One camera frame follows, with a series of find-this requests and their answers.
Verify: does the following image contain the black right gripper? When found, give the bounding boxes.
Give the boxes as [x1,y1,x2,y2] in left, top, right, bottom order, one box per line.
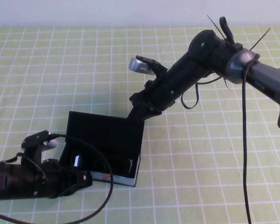
[126,78,176,122]

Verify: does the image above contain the black glasses case printed side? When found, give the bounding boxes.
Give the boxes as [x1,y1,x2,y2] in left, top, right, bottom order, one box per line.
[59,111,145,188]

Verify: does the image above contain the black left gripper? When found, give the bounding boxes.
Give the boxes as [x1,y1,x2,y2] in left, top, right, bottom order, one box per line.
[40,158,93,199]

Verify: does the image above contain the right wrist camera black silver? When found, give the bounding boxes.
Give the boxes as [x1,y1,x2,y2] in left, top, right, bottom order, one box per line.
[128,55,154,76]

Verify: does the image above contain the left wrist camera black silver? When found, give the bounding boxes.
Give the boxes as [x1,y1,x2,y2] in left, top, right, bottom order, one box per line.
[21,130,59,152]

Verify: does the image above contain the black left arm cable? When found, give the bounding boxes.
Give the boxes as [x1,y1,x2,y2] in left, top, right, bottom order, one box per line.
[0,133,114,217]

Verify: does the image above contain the green white checked tablecloth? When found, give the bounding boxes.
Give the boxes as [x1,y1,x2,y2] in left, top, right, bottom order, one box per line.
[0,26,280,224]

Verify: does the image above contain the black framed glasses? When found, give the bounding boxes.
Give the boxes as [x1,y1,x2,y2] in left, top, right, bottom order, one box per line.
[69,150,134,176]

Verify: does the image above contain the wrist camera black silver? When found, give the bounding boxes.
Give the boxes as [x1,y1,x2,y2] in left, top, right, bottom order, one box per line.
[21,130,59,152]
[128,55,154,76]

